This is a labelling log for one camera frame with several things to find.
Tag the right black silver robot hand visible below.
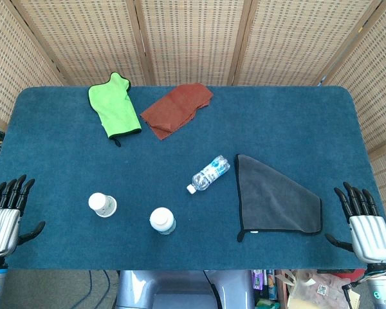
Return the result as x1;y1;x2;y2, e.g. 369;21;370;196
324;182;386;265

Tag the rust brown cloth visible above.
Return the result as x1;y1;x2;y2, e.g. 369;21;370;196
140;82;214;141

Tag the blue floor cable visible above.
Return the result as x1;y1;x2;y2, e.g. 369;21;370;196
79;269;112;309

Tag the grey robot torso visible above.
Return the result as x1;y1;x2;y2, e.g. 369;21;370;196
115;269;255;309

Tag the white paper cup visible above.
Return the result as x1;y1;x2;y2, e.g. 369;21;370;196
96;196;118;219
87;192;114;216

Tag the beige paper bag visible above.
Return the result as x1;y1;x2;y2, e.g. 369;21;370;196
284;269;353;309

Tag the blue carpet table mat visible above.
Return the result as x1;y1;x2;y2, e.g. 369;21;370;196
0;85;384;271

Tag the clear plastic water bottle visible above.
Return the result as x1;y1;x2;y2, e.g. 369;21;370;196
186;154;231;194

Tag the grey cloth with black edge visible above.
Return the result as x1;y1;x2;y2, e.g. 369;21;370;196
234;153;324;243

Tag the box of assorted packaged items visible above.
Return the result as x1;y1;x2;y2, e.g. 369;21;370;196
251;268;281;309

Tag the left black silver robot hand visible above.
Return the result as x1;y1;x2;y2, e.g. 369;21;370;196
0;174;46;258

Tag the green microfibre cloth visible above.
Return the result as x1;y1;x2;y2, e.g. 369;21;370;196
87;71;143;148

